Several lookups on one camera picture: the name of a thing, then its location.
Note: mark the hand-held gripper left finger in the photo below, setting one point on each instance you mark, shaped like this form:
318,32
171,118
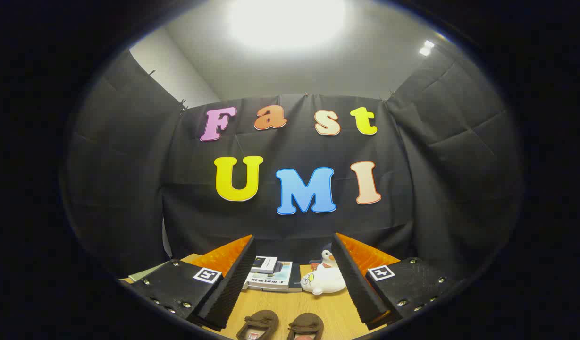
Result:
233,288

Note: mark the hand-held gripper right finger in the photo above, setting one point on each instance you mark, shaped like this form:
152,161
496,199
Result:
360,293

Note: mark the brown fuzzy shoe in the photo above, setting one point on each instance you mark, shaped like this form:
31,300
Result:
261,318
308,321

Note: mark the green fabric storage box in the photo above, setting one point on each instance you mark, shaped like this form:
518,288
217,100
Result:
146,273

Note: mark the plain white book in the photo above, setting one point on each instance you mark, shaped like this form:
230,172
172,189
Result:
252,287

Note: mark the white seal plush toy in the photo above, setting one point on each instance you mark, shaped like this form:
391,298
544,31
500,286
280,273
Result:
327,281

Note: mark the white book night photo cover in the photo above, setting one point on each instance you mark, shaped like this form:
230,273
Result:
264,264

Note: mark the small dark grey book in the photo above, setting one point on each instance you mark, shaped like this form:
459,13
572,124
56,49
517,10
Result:
277,268

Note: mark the penguin plush toy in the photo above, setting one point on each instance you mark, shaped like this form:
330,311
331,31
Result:
326,256

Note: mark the pale blue cover book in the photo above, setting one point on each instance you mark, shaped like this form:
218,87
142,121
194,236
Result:
282,275

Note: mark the black cover book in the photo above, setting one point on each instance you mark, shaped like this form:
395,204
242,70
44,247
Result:
296,278

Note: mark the black backdrop cloth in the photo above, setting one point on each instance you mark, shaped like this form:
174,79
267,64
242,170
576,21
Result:
290,146

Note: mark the small ceiling spotlight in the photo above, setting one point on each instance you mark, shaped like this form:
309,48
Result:
425,48

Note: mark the large ceiling light panel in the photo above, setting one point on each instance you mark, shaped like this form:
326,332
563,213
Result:
287,21

